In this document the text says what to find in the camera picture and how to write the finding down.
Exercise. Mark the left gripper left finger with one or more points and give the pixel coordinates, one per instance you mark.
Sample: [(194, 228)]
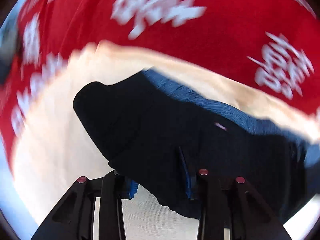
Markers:
[(73, 215)]

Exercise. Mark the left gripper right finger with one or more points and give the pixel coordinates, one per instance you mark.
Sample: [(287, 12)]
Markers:
[(239, 190)]

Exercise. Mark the dark navy pants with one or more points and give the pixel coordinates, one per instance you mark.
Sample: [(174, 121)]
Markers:
[(159, 133)]

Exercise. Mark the red printed blanket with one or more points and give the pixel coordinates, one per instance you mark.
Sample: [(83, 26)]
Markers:
[(270, 45)]

